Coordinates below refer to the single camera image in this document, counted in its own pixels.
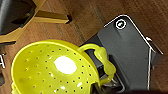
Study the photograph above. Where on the yellow air hockey table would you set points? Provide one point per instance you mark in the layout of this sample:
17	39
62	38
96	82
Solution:
50	16

